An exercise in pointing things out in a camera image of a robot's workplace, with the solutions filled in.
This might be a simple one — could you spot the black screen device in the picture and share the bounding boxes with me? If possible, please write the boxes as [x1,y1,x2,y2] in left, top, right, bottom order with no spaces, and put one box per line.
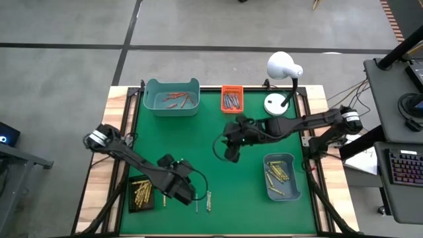
[404,59,423,94]

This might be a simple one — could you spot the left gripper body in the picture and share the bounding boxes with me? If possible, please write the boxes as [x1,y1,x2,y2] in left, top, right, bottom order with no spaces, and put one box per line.
[158,153,196,196]

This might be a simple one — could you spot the grey keyboard shelf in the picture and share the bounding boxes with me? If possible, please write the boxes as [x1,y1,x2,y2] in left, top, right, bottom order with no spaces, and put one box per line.
[375,141,423,225]

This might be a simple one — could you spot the white gooseneck desk lamp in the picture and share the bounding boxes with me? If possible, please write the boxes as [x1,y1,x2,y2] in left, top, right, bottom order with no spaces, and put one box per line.
[263,51,304,116]

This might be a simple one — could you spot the grey side table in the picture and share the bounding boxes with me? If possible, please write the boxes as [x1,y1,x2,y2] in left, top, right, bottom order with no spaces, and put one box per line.
[0,142,55,238]

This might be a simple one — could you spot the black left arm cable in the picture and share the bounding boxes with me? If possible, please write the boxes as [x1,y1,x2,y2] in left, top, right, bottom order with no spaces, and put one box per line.
[190,167,210,202]

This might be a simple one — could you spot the orange mesh basket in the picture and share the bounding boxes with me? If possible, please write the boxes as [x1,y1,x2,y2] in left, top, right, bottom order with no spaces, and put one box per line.
[220,85,245,114]

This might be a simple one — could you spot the small blue-grey plastic bin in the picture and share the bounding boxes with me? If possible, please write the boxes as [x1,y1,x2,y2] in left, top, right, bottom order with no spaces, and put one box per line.
[262,152,302,202]

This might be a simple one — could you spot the black box with blue light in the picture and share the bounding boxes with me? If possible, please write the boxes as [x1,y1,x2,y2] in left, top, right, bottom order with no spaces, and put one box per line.
[0,121,21,148]

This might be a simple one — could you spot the black pole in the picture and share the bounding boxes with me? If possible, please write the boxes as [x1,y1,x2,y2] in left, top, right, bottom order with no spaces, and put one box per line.
[377,24,423,71]

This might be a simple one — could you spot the backlit black keyboard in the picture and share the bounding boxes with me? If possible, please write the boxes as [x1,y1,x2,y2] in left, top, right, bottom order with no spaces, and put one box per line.
[385,148,423,188]

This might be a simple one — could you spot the grey desk top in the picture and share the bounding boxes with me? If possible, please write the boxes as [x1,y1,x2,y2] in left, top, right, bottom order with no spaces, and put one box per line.
[363,58,423,143]

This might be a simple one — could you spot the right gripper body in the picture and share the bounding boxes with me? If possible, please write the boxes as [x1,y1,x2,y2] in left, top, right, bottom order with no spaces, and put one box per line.
[225,115,267,163]

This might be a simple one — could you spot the black plastic tray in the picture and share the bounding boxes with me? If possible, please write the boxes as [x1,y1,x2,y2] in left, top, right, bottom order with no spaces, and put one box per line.
[128,175,155,214]

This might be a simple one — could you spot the black floor cable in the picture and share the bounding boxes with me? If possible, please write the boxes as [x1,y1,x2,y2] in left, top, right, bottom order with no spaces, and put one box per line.
[330,82,373,133]

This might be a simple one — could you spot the black aluminium table frame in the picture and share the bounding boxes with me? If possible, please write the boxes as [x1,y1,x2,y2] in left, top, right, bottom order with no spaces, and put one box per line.
[71,79,361,238]

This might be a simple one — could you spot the black floor mat orange stripes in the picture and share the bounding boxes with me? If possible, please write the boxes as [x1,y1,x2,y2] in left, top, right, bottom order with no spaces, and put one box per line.
[379,0,423,44]

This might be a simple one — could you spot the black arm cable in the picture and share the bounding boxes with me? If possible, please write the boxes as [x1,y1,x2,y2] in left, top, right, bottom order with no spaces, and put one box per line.
[190,167,210,202]
[212,133,234,162]

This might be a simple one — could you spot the tan floor cable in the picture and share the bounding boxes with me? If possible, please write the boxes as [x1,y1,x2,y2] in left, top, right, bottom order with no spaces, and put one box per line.
[327,79,369,102]

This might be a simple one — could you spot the black headphones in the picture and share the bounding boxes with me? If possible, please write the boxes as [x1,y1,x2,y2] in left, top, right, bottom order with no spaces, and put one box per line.
[397,92,423,132]

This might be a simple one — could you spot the large teal plastic bin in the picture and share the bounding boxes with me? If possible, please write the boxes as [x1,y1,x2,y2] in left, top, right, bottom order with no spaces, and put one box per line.
[143,77,201,117]

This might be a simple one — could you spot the black support bar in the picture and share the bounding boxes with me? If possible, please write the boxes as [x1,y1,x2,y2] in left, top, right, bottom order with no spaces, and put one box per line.
[338,124,381,161]

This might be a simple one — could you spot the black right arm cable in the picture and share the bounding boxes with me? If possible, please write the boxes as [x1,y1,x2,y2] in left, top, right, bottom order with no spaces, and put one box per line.
[212,133,234,162]

